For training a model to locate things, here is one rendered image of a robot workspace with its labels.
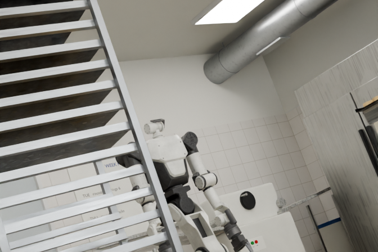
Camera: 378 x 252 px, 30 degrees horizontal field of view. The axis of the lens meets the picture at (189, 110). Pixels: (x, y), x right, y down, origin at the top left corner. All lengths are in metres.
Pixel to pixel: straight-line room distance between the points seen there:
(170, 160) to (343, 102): 3.32
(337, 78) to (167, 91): 1.91
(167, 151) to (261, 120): 4.53
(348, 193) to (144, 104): 2.33
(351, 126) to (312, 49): 1.69
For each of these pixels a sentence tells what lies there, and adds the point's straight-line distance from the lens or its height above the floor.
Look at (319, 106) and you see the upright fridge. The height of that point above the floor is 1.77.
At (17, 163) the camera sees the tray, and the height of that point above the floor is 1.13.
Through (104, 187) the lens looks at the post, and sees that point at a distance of 3.10.
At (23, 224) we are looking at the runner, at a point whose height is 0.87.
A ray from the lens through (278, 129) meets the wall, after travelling 8.72.
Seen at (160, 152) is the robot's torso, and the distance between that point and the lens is 4.12.
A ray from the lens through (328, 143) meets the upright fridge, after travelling 7.35.
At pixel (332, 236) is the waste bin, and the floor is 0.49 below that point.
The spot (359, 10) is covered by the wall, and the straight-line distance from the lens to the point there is 8.12.
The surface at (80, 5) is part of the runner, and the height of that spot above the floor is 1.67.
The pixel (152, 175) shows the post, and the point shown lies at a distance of 2.69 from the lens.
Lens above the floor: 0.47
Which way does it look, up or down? 14 degrees up
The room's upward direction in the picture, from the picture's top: 20 degrees counter-clockwise
